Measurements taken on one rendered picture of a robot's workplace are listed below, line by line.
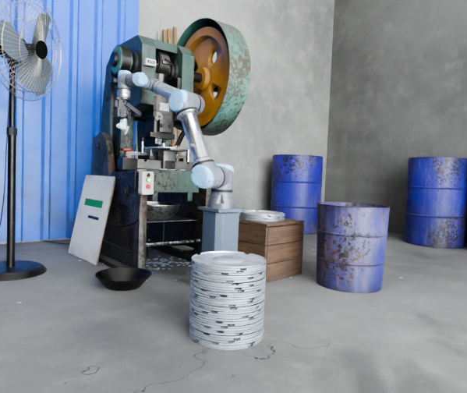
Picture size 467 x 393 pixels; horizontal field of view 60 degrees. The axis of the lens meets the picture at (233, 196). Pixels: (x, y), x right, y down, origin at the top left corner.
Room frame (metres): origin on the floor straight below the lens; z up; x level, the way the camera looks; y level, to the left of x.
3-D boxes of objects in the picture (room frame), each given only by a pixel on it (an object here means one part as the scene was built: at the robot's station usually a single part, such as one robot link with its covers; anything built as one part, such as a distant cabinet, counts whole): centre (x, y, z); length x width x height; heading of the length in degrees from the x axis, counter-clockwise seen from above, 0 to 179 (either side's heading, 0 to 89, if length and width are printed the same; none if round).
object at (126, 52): (2.65, 0.74, 1.31); 0.22 x 0.12 x 0.22; 39
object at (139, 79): (2.35, 0.57, 1.15); 0.11 x 0.11 x 0.08; 57
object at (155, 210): (2.80, 0.54, 0.36); 0.34 x 0.34 x 0.10
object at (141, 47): (2.91, 0.63, 0.83); 0.79 x 0.43 x 1.34; 39
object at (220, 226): (2.16, 0.06, 0.23); 0.19 x 0.19 x 0.45; 41
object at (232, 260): (1.55, 0.01, 0.30); 0.29 x 0.29 x 0.01
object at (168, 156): (2.66, 0.43, 0.72); 0.25 x 0.14 x 0.14; 39
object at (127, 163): (2.42, 0.64, 0.62); 0.10 x 0.06 x 0.20; 129
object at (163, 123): (2.76, 0.51, 1.04); 0.17 x 0.15 x 0.30; 39
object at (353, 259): (2.39, -0.71, 0.24); 0.42 x 0.42 x 0.48
